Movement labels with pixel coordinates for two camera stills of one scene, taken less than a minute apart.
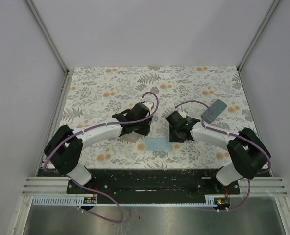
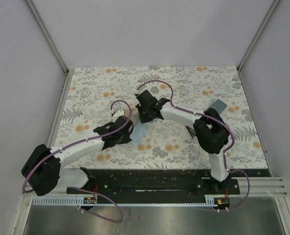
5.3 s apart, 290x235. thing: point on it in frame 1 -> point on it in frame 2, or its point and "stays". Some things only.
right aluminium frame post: (257, 34) stays
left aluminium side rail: (58, 115) stays
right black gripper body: (173, 135) -> (145, 117)
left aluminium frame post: (49, 38) stays
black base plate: (152, 182) stays
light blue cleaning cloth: (158, 144) -> (138, 133)
